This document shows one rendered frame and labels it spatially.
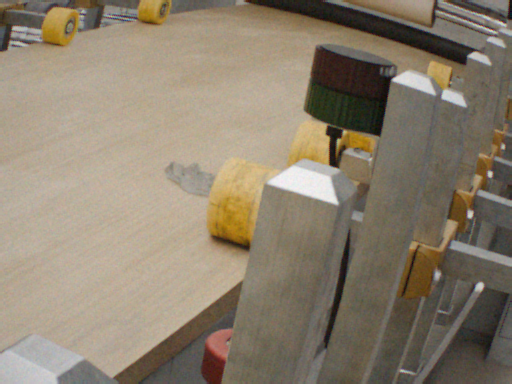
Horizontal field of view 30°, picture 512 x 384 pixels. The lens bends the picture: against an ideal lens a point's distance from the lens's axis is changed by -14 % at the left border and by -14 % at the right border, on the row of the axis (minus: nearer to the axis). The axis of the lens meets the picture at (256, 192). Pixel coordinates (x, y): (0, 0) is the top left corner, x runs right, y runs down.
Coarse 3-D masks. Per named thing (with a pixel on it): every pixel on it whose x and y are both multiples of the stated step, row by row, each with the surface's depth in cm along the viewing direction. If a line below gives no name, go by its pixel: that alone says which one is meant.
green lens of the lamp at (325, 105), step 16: (320, 96) 71; (336, 96) 70; (352, 96) 70; (320, 112) 71; (336, 112) 71; (352, 112) 71; (368, 112) 71; (384, 112) 72; (352, 128) 71; (368, 128) 71
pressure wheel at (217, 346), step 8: (208, 336) 85; (216, 336) 85; (224, 336) 85; (208, 344) 83; (216, 344) 83; (224, 344) 84; (208, 352) 83; (216, 352) 82; (224, 352) 82; (208, 360) 83; (216, 360) 82; (224, 360) 81; (208, 368) 83; (216, 368) 82; (208, 376) 83; (216, 376) 82
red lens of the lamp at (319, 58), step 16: (320, 48) 72; (320, 64) 71; (336, 64) 70; (352, 64) 70; (368, 64) 70; (320, 80) 71; (336, 80) 70; (352, 80) 70; (368, 80) 70; (384, 80) 71; (384, 96) 71
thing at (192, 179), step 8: (168, 168) 127; (176, 168) 127; (184, 168) 127; (192, 168) 126; (200, 168) 127; (168, 176) 125; (176, 176) 125; (184, 176) 125; (192, 176) 124; (200, 176) 123; (208, 176) 126; (184, 184) 123; (192, 184) 123; (200, 184) 123; (208, 184) 124; (192, 192) 122; (200, 192) 122; (208, 192) 122
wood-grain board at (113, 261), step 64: (0, 64) 173; (64, 64) 180; (128, 64) 188; (192, 64) 198; (256, 64) 210; (448, 64) 290; (0, 128) 132; (64, 128) 138; (128, 128) 144; (192, 128) 150; (256, 128) 157; (0, 192) 108; (64, 192) 113; (128, 192) 118; (0, 256) 91; (64, 256) 95; (128, 256) 99; (192, 256) 103; (0, 320) 77; (64, 320) 82; (128, 320) 85; (192, 320) 89
